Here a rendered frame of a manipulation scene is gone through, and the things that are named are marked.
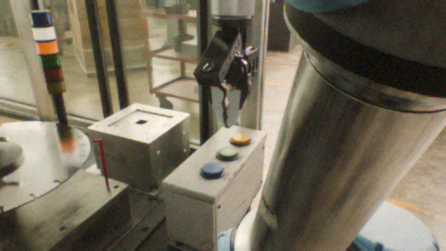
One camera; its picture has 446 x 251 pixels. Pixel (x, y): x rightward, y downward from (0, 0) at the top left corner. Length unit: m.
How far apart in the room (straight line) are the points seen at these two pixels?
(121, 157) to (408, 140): 0.73
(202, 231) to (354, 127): 0.51
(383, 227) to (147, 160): 0.52
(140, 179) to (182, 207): 0.22
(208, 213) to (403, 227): 0.31
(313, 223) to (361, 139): 0.09
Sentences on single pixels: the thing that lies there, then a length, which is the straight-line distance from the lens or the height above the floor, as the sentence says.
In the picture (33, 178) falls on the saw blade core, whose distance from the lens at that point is 0.63.
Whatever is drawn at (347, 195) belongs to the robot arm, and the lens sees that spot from 0.23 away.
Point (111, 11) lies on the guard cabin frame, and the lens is 1.00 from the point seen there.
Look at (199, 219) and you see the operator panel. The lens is 0.65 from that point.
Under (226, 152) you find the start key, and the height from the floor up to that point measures 0.91.
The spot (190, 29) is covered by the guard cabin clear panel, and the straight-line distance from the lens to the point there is 0.88.
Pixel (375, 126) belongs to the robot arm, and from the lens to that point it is 0.18.
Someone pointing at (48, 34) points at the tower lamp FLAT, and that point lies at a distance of 0.90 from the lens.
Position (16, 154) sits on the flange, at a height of 0.96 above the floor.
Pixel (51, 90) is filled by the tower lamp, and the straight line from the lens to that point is 0.93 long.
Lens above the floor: 1.26
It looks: 25 degrees down
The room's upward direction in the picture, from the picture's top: straight up
